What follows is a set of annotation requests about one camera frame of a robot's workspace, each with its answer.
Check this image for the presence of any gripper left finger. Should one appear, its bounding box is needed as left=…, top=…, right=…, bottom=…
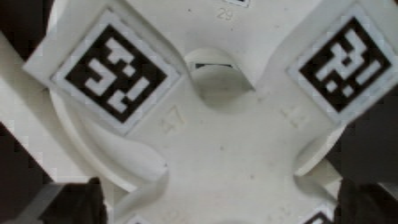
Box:
left=0, top=177, right=107, bottom=224

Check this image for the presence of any white cylindrical table leg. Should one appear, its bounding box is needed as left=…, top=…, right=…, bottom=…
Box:
left=185, top=48, right=238, bottom=81

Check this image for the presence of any white cross-shaped table base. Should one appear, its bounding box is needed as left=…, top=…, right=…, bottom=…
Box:
left=22, top=0, right=398, bottom=224

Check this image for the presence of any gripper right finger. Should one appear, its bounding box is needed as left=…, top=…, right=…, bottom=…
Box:
left=334, top=179, right=398, bottom=224

